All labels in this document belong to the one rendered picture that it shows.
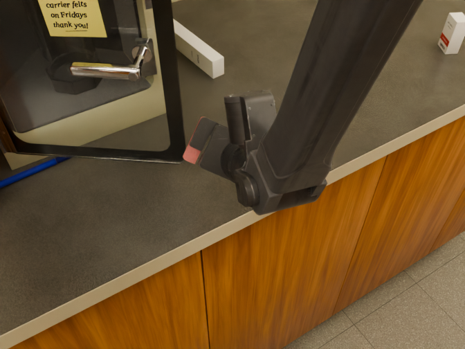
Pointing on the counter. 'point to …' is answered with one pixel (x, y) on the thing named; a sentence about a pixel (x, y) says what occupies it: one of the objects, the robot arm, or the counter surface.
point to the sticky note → (73, 18)
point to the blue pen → (32, 171)
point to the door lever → (81, 68)
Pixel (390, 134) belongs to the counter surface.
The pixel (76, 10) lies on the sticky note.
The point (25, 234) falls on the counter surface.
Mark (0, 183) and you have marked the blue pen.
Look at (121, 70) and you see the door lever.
